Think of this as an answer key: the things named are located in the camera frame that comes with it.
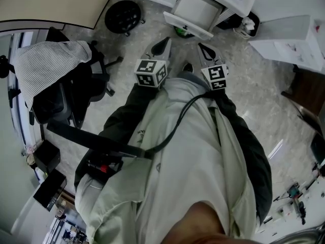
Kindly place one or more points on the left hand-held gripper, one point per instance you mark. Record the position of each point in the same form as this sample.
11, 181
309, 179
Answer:
149, 72

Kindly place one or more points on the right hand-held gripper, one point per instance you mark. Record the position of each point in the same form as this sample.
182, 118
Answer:
215, 76

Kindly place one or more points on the small black box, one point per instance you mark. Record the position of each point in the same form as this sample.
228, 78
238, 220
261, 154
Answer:
47, 155

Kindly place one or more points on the green item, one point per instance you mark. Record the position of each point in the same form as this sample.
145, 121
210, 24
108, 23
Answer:
181, 31

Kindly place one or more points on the striped shirt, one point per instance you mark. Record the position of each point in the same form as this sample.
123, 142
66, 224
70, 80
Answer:
43, 65

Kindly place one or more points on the black monitor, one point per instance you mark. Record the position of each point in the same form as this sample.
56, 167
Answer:
318, 149

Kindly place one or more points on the person's dark shoe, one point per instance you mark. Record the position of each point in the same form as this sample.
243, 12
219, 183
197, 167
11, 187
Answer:
188, 67

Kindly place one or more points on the black office chair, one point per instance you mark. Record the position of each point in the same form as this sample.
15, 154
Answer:
83, 85

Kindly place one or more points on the beige desk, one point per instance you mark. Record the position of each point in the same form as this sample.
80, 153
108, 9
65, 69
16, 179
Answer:
50, 1

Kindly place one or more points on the large black box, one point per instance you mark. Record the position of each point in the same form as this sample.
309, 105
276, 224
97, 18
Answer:
49, 190

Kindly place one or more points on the brown wooden furniture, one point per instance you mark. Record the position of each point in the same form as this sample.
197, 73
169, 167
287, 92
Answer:
308, 90

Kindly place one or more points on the person's chin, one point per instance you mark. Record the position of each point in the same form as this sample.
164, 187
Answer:
195, 225

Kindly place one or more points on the person's left forearm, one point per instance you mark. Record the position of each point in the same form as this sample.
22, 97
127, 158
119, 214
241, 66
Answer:
127, 113

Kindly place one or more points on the white open drawer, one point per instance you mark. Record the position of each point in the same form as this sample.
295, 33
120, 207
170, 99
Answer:
195, 11

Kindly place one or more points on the power drill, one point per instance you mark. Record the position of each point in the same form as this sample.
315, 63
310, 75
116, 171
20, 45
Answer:
297, 199

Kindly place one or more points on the white trash bin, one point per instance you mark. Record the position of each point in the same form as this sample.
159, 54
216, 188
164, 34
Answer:
250, 25

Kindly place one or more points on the black round stool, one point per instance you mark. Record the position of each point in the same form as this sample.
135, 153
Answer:
123, 16

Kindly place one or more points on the metal sink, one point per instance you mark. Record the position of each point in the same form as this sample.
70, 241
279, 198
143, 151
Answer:
302, 235

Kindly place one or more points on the black pouch with red part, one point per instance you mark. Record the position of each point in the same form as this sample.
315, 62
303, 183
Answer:
102, 166

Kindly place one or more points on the person's light green shirt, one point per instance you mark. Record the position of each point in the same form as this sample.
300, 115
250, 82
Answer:
182, 166

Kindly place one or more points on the white box cabinet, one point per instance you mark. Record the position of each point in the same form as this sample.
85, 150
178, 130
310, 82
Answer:
292, 39

